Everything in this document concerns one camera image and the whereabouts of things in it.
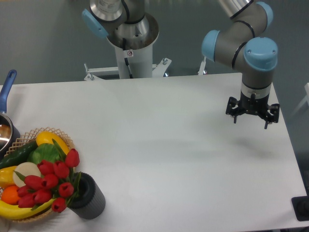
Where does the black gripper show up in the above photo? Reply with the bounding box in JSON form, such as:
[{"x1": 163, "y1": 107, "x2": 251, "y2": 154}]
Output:
[{"x1": 225, "y1": 85, "x2": 280, "y2": 129}]

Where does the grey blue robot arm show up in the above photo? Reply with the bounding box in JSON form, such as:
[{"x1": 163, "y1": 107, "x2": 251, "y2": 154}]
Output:
[{"x1": 201, "y1": 0, "x2": 280, "y2": 126}]

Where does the dark grey ribbed vase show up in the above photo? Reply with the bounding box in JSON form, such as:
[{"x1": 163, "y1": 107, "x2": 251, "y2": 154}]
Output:
[{"x1": 69, "y1": 173, "x2": 106, "y2": 219}]

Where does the black box at table edge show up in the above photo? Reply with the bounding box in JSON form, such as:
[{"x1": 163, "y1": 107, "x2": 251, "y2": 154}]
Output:
[{"x1": 291, "y1": 196, "x2": 309, "y2": 221}]

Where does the red tulip bouquet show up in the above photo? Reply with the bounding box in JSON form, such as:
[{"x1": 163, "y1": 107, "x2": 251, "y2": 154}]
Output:
[{"x1": 15, "y1": 140, "x2": 81, "y2": 213}]

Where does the yellow squash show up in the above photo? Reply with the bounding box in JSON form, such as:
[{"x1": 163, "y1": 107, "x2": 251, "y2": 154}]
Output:
[{"x1": 36, "y1": 130, "x2": 70, "y2": 154}]

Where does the green cabbage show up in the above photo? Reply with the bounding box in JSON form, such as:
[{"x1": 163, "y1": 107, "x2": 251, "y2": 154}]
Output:
[{"x1": 27, "y1": 144, "x2": 60, "y2": 164}]

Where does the woven wicker basket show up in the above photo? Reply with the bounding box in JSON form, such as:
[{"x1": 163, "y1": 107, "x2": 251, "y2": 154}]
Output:
[{"x1": 4, "y1": 127, "x2": 75, "y2": 223}]

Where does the white onion half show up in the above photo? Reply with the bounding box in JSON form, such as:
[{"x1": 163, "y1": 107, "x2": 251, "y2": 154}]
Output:
[{"x1": 13, "y1": 162, "x2": 41, "y2": 187}]

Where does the green cucumber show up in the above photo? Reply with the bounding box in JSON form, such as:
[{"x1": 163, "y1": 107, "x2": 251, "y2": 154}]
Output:
[{"x1": 0, "y1": 141, "x2": 38, "y2": 169}]

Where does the yellow bell pepper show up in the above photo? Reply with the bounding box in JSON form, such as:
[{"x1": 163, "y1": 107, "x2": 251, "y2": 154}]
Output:
[{"x1": 0, "y1": 166, "x2": 17, "y2": 189}]

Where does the orange fruit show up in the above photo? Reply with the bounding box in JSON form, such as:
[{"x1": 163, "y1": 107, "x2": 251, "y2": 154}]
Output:
[{"x1": 1, "y1": 185, "x2": 20, "y2": 205}]

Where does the yellow banana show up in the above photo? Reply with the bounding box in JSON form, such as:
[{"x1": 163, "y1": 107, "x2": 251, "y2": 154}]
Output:
[{"x1": 0, "y1": 199, "x2": 54, "y2": 220}]

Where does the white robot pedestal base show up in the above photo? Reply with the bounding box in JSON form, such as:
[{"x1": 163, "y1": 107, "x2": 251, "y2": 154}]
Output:
[{"x1": 81, "y1": 0, "x2": 172, "y2": 82}]

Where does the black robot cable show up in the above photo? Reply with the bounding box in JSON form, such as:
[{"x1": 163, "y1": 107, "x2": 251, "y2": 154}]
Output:
[{"x1": 121, "y1": 37, "x2": 134, "y2": 79}]

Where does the blue handled saucepan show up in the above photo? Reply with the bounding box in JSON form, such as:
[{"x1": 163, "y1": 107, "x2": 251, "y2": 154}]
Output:
[{"x1": 0, "y1": 70, "x2": 20, "y2": 160}]

